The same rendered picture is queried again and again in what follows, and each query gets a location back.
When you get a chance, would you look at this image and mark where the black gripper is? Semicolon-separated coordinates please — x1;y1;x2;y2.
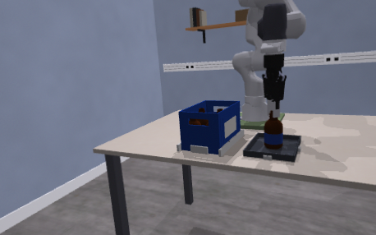
262;54;287;118

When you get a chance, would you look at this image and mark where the blue plastic crate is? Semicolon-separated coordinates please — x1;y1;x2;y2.
178;100;241;154

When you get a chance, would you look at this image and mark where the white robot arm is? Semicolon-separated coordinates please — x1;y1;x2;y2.
232;0;306;122

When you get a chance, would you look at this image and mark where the brown glass bottle with blue label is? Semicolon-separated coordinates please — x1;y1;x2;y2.
264;110;283;150

